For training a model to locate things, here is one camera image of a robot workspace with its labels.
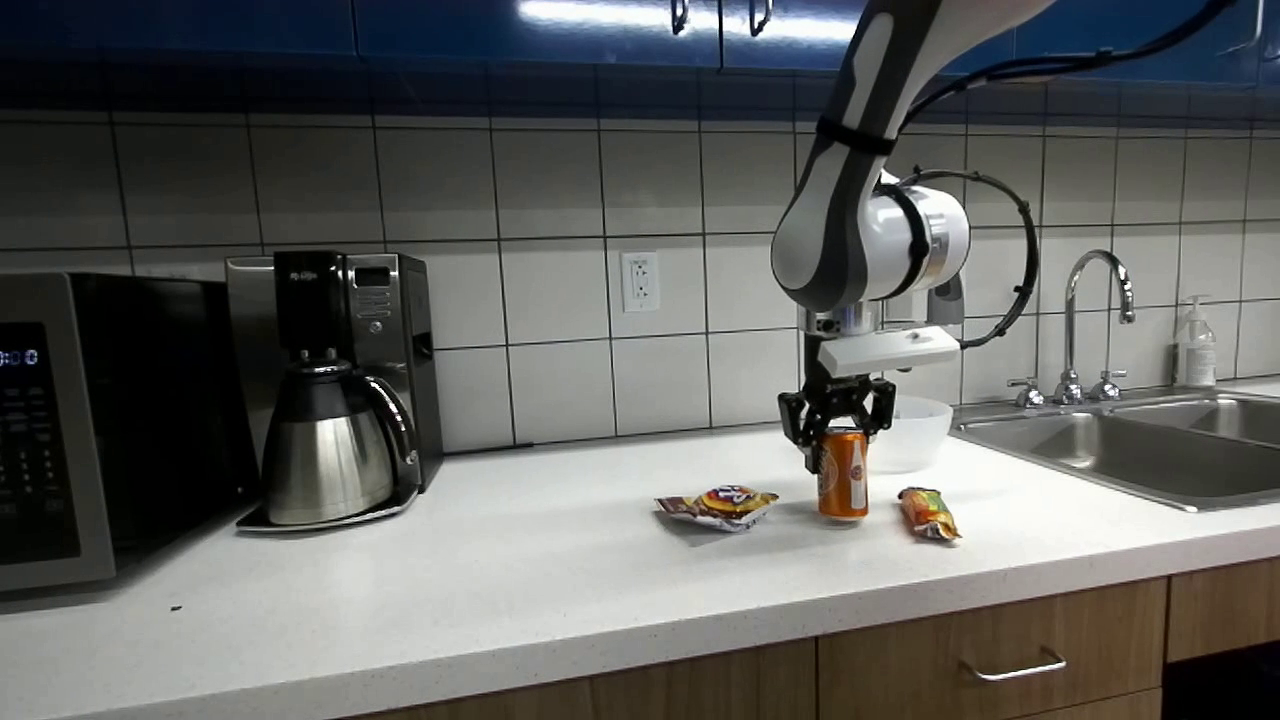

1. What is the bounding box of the white wall outlet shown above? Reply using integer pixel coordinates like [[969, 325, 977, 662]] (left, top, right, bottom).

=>
[[614, 246, 668, 320]]

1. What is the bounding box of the steel coffee carafe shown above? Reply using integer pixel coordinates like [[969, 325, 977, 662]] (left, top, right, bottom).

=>
[[261, 359, 423, 532]]

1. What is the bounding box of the steel and black microwave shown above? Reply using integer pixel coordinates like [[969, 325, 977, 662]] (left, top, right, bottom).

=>
[[0, 269, 261, 600]]

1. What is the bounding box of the clear pump soap bottle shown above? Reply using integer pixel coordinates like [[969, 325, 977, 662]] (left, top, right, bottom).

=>
[[1168, 290, 1225, 396]]

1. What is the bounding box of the black coffee maker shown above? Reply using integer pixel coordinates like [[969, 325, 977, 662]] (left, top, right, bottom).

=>
[[223, 246, 449, 538]]

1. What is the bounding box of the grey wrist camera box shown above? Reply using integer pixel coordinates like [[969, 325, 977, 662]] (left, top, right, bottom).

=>
[[811, 325, 962, 378]]

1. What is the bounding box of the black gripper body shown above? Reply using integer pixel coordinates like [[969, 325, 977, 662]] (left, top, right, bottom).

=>
[[776, 367, 901, 445]]

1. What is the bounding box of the white wall soap dispenser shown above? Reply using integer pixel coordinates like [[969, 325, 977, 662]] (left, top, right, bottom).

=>
[[925, 269, 969, 327]]

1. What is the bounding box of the silver drawer handle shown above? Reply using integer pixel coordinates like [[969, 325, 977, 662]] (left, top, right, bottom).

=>
[[957, 642, 1071, 688]]

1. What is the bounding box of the flat orange snack packet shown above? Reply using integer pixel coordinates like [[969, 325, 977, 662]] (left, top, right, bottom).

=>
[[650, 478, 784, 538]]

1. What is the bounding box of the chrome gooseneck faucet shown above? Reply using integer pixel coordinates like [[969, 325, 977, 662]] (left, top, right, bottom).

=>
[[1057, 243, 1144, 408]]

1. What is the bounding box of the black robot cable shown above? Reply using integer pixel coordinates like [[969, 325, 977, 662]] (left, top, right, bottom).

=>
[[901, 0, 1246, 356]]

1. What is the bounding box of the stainless steel double sink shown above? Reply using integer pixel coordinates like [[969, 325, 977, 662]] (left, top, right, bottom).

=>
[[952, 384, 1280, 520]]

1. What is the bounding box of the yellow green snack bar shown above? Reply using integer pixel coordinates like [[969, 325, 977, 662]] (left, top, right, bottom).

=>
[[892, 485, 962, 546]]

